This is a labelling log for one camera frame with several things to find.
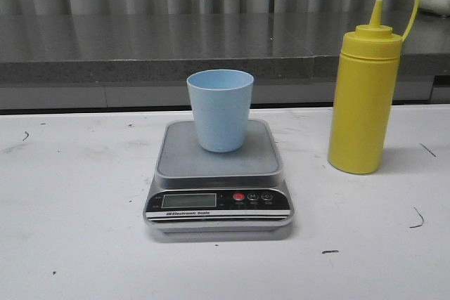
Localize yellow squeeze bottle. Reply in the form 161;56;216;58
328;0;420;174

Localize grey stone counter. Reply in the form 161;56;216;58
0;11;450;110

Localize light blue plastic cup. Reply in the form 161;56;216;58
186;69;254;152

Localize silver electronic kitchen scale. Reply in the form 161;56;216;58
143;119;295;242

